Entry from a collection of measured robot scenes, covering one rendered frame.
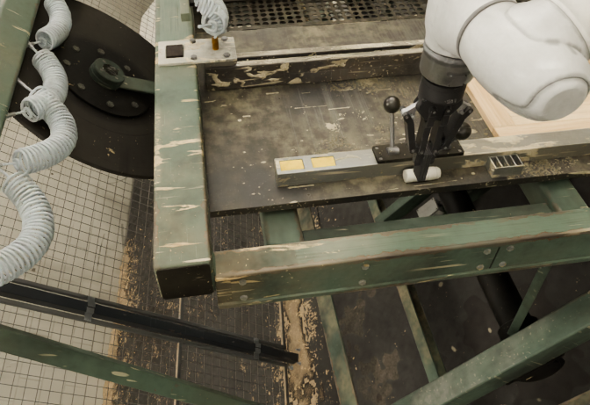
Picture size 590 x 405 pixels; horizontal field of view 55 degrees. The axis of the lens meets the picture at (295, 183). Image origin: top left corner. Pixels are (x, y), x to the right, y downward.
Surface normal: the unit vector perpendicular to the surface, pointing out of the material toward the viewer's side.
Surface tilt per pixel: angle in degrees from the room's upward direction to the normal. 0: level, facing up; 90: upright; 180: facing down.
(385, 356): 0
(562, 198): 51
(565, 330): 0
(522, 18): 23
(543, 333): 0
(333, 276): 90
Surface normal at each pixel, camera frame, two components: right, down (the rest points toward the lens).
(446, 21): -0.92, 0.24
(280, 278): 0.16, 0.72
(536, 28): -0.36, -0.46
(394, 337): -0.75, -0.36
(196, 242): 0.03, -0.69
